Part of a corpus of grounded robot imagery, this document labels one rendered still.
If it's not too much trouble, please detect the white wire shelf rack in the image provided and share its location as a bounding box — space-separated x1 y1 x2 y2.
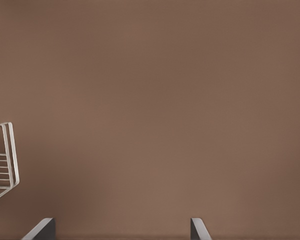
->
0 121 21 205

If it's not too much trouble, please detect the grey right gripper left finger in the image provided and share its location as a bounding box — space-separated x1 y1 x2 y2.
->
21 217 57 240

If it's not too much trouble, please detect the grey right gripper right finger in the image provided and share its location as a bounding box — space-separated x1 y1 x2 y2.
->
190 217 213 240

